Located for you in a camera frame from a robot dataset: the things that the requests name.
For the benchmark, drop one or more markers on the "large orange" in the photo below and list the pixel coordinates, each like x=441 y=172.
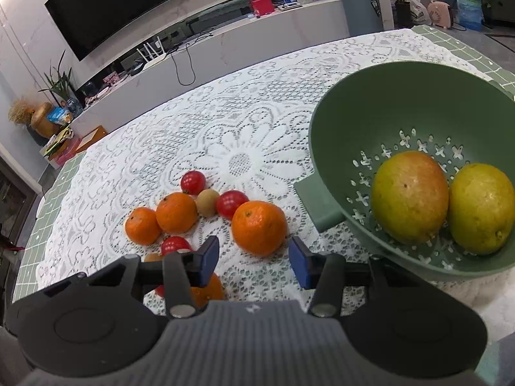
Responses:
x=259 y=228

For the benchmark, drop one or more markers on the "orange cardboard box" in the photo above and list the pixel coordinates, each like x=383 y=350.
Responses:
x=90 y=138

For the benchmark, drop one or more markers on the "pink heater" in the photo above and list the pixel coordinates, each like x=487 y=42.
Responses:
x=439 y=14

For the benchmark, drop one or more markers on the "red box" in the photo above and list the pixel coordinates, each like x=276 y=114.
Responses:
x=261 y=7

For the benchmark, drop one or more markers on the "grey trash can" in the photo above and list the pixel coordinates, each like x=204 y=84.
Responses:
x=360 y=12

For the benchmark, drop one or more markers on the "plant in blue vase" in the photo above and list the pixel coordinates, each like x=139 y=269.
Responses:
x=62 y=88

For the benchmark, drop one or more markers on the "medium orange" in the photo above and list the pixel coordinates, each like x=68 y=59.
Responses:
x=176 y=212

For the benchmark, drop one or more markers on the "blue snack bag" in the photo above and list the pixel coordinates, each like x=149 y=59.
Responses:
x=60 y=115

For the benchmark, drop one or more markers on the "brown longan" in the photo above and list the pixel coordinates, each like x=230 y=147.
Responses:
x=152 y=257
x=207 y=202

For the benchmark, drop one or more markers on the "long white television cabinet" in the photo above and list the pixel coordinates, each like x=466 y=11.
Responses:
x=249 y=40

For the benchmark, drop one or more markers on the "golden jar with dried grass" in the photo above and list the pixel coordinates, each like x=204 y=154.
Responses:
x=38 y=120

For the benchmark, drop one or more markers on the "blue water bottle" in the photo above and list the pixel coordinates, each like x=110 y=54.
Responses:
x=468 y=6

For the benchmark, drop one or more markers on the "yellow mango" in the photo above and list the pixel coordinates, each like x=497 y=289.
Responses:
x=481 y=209

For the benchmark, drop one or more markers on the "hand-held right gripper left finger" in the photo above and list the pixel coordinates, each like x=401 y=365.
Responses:
x=209 y=259

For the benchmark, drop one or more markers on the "small orange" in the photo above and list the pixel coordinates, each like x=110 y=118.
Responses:
x=143 y=226
x=213 y=289

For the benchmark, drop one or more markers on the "white router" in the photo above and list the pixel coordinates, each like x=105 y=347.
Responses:
x=151 y=55

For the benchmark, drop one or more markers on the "pink box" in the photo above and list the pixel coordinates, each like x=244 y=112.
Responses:
x=62 y=150

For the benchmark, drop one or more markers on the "white lace tablecloth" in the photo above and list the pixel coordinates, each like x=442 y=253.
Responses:
x=241 y=128

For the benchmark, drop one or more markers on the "black wall television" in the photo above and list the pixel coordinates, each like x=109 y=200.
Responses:
x=120 y=0

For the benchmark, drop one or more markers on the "reddish green mango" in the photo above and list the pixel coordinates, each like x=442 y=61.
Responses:
x=408 y=197

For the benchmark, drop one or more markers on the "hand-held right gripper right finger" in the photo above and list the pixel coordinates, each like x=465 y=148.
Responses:
x=299 y=263

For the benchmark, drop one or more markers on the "white plastic bag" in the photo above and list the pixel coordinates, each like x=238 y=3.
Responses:
x=418 y=10

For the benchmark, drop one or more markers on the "green plastic colander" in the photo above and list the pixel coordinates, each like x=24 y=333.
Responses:
x=354 y=108

